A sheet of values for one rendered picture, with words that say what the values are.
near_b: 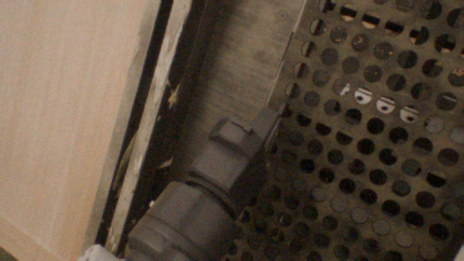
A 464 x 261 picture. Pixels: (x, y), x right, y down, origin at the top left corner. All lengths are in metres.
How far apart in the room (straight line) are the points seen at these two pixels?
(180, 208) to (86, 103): 0.33
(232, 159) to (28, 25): 0.46
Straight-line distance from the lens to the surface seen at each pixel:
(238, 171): 0.43
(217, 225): 0.42
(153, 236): 0.41
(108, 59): 0.67
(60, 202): 0.79
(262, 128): 0.49
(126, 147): 0.60
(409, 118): 0.92
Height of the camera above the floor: 1.63
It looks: 49 degrees down
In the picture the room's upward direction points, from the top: straight up
